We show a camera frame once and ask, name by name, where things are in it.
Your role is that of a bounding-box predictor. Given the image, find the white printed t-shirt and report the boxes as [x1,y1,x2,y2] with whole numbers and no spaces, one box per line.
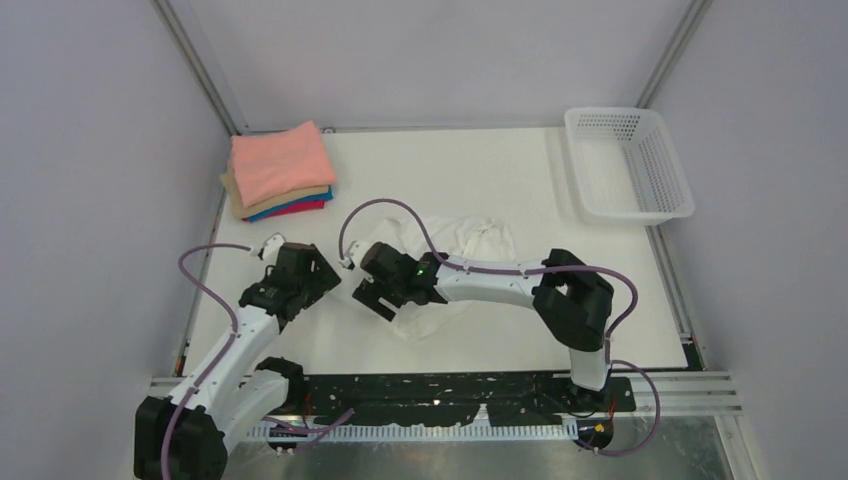
[332,216,516,343]

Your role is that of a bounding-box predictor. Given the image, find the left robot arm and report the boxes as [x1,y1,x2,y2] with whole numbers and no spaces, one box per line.
[133,235,341,479]

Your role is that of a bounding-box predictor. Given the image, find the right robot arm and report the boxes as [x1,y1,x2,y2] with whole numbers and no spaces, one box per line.
[342,241,614,411]

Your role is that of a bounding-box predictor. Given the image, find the folded magenta t-shirt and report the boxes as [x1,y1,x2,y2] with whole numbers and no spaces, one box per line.
[266,199,326,217]

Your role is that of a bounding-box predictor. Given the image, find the folded pink t-shirt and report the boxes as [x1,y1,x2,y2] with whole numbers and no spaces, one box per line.
[230,121,337,206]

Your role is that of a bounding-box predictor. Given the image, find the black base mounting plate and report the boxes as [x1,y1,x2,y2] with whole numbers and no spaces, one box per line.
[279,371,636,427]

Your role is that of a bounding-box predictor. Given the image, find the folded tan t-shirt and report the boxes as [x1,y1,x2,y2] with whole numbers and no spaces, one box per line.
[220,167,330,220]

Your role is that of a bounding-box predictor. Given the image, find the white plastic laundry basket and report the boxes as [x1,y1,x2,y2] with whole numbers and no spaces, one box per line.
[564,107,695,227]

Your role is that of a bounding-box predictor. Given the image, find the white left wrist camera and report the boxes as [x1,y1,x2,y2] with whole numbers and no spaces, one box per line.
[249,232,286,261]

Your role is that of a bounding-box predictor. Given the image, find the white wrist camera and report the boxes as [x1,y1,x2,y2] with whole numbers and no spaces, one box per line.
[339,240,374,270]
[249,232,286,261]

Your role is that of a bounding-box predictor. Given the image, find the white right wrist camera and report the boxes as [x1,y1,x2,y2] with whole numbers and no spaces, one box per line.
[339,240,374,270]

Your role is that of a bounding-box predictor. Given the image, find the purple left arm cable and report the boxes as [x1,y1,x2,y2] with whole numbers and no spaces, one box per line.
[160,243,256,480]

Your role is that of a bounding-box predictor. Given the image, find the white slotted cable duct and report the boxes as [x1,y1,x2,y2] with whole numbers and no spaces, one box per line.
[165,422,584,444]

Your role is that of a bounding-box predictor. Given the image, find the aluminium frame rail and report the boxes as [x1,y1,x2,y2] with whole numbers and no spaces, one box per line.
[152,0,250,135]

